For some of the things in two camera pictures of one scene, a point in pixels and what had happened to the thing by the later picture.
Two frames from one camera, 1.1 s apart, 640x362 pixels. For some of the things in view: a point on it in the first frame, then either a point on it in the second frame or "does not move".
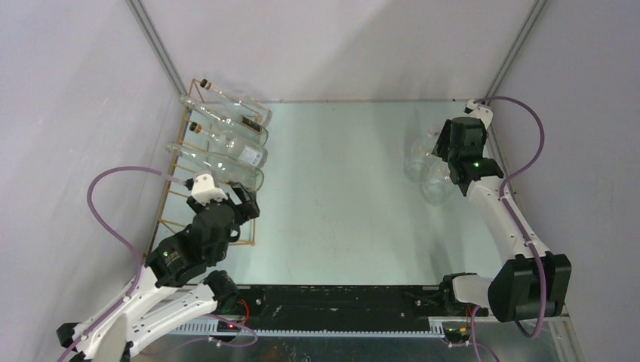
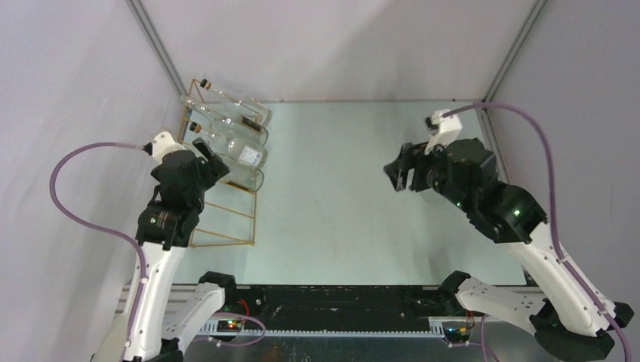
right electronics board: x=460 y=331 does not move
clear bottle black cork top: x=244 y=103 does not move
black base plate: x=346 y=307 does not move
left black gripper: x=248 y=208 -> x=212 y=168
